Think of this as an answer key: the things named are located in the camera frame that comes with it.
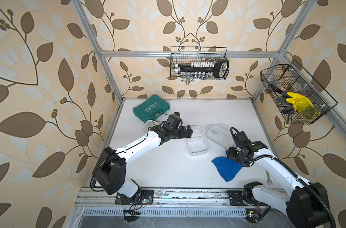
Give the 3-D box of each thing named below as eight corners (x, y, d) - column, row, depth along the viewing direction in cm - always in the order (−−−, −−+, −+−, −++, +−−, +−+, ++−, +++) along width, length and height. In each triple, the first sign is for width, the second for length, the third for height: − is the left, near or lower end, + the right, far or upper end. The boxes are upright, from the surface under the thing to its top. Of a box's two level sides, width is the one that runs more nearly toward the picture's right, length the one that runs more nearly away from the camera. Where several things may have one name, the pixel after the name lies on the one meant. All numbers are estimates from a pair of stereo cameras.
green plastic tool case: (132, 113, 113) (131, 109, 109) (156, 97, 124) (155, 93, 121) (147, 126, 104) (146, 123, 101) (171, 108, 116) (171, 104, 112)
